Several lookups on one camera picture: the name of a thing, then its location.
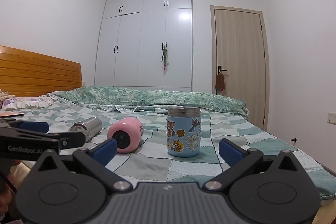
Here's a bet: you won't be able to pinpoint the purple floral pillow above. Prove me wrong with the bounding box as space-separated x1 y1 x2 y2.
0 94 65 112

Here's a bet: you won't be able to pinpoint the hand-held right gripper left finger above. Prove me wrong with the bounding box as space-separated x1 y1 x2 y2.
29 138 132 194

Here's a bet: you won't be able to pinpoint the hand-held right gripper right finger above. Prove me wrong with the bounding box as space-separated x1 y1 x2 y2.
204 138 308 192

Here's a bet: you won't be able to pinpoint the silver steel cup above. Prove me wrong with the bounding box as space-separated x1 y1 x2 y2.
69 116 103 142

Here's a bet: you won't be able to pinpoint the green floral quilt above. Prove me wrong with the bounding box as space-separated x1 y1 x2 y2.
49 86 249 117

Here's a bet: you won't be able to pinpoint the light wooden door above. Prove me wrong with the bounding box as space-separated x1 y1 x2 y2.
210 5 270 133

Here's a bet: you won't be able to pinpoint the person's left hand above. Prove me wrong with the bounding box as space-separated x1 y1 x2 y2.
0 160 30 217

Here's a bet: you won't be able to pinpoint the pink cup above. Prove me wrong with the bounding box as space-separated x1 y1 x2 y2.
107 117 144 154

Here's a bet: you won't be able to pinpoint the brown hanging pouch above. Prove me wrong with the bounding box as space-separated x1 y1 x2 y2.
215 73 226 91

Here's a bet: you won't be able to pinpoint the blue cartoon sticker cup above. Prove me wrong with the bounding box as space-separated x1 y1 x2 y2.
166 107 202 158

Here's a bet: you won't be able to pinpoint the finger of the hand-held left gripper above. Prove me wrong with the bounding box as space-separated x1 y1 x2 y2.
0 120 50 134
60 131 87 149

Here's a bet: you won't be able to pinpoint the wooden headboard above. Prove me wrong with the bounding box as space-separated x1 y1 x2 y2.
0 45 82 98

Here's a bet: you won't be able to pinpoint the green hanging toy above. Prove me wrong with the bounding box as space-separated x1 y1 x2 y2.
161 46 170 71

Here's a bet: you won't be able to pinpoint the checked bed sheet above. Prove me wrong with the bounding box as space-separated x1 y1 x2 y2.
0 101 336 200

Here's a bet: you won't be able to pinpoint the white wardrobe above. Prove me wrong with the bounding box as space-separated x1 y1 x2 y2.
94 0 194 92

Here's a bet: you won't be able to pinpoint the flat pink book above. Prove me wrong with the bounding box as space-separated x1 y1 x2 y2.
0 111 25 118

